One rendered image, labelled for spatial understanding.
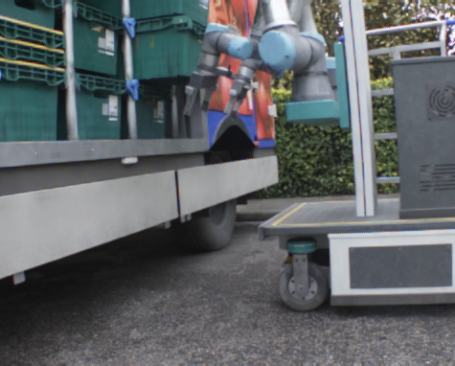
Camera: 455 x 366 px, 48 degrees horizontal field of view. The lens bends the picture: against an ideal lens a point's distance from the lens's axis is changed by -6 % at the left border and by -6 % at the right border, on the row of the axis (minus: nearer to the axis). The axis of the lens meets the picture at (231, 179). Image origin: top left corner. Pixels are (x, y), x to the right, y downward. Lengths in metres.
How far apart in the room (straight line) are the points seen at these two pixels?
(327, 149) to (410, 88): 3.07
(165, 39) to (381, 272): 1.32
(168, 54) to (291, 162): 2.65
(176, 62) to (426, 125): 1.10
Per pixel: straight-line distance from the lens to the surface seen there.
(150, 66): 2.38
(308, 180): 4.78
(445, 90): 1.80
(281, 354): 1.57
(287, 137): 4.83
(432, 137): 1.79
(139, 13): 2.45
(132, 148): 2.01
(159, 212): 2.20
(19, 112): 1.76
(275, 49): 1.69
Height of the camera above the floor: 0.58
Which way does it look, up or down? 3 degrees down
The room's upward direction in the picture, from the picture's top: 4 degrees counter-clockwise
